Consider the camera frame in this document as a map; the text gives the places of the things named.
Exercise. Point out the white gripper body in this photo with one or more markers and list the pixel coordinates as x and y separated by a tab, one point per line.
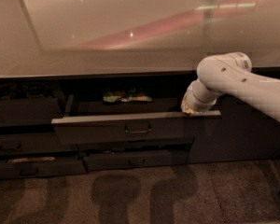
195	104

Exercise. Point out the dark drawer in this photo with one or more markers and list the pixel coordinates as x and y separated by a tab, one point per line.
137	144
138	159
86	122
35	111
41	169
32	143

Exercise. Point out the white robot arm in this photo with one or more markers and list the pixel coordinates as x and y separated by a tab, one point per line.
231	74

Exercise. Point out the colourful snack bag in drawer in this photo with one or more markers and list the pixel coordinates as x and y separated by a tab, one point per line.
126	96

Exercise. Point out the dark cabinet door right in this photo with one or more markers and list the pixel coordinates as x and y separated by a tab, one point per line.
240	133

